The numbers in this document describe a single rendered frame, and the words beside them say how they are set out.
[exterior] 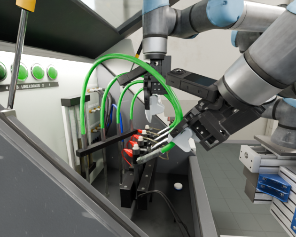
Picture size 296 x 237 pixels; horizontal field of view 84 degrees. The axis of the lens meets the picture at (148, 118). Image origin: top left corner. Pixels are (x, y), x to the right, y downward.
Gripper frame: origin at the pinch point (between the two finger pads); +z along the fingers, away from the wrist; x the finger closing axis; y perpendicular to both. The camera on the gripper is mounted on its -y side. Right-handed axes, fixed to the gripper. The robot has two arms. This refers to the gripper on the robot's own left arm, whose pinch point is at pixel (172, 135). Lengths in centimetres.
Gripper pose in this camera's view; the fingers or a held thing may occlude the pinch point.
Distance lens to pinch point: 43.1
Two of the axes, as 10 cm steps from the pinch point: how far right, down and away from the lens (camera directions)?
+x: 6.9, -3.9, 6.1
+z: -3.7, 5.3, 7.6
